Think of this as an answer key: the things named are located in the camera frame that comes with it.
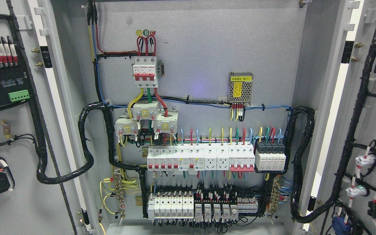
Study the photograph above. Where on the grey cabinet door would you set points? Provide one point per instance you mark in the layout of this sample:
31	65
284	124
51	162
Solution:
33	208
348	182

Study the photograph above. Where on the white current transformers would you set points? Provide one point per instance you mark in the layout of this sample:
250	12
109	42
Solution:
147	115

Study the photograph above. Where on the white socket breaker row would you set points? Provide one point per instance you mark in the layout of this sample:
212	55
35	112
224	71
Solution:
187	157

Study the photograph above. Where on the metal mesh power supply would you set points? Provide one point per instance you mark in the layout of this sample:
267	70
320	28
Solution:
240	87

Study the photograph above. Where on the red main circuit breaker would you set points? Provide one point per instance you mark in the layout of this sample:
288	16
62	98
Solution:
147	71

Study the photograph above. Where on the white fuse holder row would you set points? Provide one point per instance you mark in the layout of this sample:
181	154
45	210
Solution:
171	205

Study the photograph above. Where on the black white surge protector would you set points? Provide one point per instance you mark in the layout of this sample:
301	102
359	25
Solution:
270	156

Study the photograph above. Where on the relay terminal row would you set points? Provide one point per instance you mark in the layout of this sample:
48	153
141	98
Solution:
218	206

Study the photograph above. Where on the brass ground bar left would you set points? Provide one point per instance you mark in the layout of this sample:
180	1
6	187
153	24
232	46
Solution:
119	186

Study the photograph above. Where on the brass ground bar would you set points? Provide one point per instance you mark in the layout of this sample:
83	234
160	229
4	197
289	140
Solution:
119	186
275	195

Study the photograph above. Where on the brass ground bar right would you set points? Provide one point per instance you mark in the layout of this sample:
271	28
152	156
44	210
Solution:
275	195

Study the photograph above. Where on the black digital power meter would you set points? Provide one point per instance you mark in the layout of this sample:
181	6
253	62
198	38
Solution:
14	78

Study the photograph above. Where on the red handle circuit breaker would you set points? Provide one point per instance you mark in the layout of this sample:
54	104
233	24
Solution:
242	158

